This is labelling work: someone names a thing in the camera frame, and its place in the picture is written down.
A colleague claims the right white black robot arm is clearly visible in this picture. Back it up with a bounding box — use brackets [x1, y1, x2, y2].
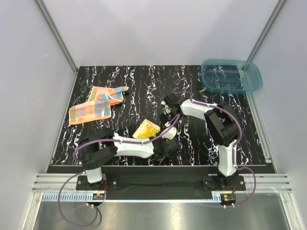
[160, 93, 242, 191]

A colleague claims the right aluminium frame post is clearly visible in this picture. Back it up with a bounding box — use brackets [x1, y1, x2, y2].
[247, 0, 288, 62]

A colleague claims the yellow crocodile towel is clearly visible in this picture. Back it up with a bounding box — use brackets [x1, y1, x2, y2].
[132, 119, 160, 139]

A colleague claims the blue transparent plastic bin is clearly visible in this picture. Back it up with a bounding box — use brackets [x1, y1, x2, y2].
[201, 59, 263, 95]

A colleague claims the left aluminium frame post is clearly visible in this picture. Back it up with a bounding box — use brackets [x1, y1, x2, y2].
[33, 0, 79, 72]

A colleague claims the aluminium rail with slots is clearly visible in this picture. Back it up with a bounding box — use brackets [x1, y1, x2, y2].
[32, 174, 292, 203]

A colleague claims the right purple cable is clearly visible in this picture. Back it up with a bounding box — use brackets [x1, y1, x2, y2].
[174, 90, 257, 207]

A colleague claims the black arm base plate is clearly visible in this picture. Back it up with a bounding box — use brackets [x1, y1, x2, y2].
[76, 166, 246, 201]

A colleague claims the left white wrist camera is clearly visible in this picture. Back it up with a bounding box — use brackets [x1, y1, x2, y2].
[159, 127, 177, 140]

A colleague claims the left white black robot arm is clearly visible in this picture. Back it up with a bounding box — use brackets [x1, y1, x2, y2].
[73, 128, 181, 190]

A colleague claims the aluminium frame post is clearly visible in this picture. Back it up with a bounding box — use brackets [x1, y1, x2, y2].
[33, 0, 79, 72]
[247, 0, 288, 62]

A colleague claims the orange blue patterned towel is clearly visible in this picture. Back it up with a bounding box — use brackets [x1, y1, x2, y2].
[69, 86, 129, 125]

